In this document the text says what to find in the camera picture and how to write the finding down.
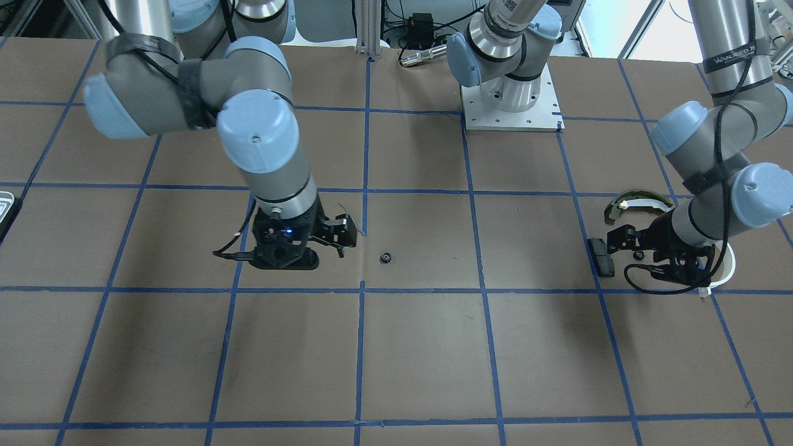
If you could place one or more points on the aluminium frame post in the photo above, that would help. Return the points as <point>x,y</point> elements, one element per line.
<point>367,15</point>

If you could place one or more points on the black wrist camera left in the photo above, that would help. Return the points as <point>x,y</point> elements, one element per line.
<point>691,276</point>

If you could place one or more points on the black brake pad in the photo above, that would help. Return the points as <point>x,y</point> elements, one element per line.
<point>602,259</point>

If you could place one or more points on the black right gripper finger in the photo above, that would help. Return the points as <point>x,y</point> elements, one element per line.
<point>339,248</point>
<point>340,231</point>

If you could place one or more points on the dark curved brake shoe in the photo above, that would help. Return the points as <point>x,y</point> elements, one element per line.
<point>635,198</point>

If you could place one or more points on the ribbed silver metal tray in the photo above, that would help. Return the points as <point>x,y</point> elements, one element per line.
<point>9,209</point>

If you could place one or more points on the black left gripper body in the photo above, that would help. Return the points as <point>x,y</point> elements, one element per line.
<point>661,237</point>

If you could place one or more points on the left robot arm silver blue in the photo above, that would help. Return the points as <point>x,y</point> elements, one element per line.
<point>631,122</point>

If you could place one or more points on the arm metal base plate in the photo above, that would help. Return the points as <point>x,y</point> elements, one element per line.
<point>506,104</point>

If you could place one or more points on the white curved plastic bracket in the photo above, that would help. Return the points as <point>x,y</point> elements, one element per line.
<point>724,272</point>

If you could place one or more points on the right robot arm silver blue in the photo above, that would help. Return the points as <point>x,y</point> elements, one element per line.
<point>197,65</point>

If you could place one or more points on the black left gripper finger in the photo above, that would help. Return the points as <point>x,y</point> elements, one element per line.
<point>661,256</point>
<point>627,237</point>

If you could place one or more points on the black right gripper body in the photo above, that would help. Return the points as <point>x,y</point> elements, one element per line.
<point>320,227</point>

